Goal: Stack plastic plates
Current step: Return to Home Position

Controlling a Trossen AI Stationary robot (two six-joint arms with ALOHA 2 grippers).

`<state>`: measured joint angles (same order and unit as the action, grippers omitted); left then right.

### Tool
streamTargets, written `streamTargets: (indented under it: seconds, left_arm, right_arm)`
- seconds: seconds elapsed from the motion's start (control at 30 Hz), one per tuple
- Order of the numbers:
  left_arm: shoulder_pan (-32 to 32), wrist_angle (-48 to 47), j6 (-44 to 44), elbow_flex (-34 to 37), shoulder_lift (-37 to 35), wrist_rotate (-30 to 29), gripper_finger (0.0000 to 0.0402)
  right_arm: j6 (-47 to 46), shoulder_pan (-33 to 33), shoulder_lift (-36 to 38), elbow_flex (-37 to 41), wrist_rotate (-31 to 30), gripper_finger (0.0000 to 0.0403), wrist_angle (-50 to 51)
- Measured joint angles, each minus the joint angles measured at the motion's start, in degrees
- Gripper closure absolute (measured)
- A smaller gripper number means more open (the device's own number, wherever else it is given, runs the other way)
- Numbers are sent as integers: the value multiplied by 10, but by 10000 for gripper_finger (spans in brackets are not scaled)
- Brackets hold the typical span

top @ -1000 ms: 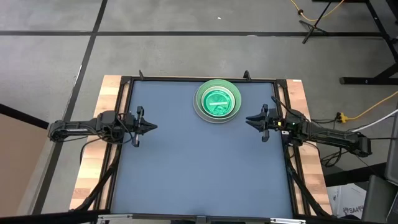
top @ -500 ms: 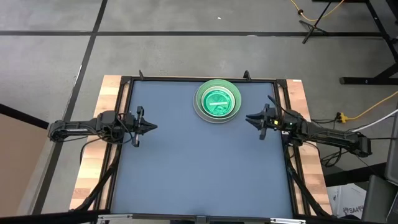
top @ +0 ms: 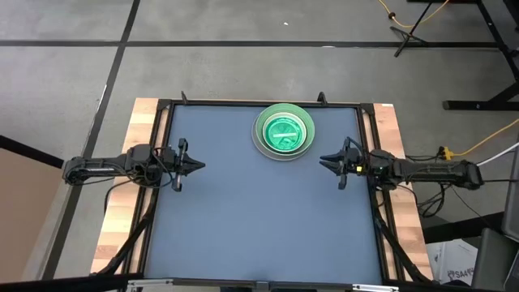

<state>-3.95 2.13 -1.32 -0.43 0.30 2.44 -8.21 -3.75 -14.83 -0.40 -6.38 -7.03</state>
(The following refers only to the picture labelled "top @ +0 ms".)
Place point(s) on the black tripod stand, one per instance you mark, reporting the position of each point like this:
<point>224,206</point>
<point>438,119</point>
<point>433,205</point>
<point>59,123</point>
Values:
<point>406,34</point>

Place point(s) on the white printed cardboard box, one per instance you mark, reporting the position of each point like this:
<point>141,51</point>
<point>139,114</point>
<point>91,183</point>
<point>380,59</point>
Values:
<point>454,263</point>

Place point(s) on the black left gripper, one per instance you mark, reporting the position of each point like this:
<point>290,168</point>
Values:
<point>178,162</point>

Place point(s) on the black and silver rig crossbar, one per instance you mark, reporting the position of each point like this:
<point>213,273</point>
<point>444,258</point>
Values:
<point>202,282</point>

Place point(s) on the blue table mat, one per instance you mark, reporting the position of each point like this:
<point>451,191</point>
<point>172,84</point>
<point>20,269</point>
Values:
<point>263,223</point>

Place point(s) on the brown cardboard panel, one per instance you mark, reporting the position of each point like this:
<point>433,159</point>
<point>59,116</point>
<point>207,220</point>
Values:
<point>24,211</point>

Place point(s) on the grey equipment case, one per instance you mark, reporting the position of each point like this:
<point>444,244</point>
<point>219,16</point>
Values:
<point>492,259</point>

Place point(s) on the black desk frame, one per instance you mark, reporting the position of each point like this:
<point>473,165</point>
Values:
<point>478,105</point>

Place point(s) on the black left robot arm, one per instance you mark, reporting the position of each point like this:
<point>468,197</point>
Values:
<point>105,166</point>

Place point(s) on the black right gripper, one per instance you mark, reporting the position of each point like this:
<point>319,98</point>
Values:
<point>354,162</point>

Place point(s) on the green plate stack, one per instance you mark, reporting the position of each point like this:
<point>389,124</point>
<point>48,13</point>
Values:
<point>310,121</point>

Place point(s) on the clear green plastic plate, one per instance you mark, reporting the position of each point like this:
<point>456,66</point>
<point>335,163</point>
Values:
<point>284,142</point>
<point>275,122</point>

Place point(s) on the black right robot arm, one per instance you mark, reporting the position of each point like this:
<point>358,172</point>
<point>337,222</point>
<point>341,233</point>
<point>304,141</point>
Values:
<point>425,172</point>

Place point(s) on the stack of green grey plates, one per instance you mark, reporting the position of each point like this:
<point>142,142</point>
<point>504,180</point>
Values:
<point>259,148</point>

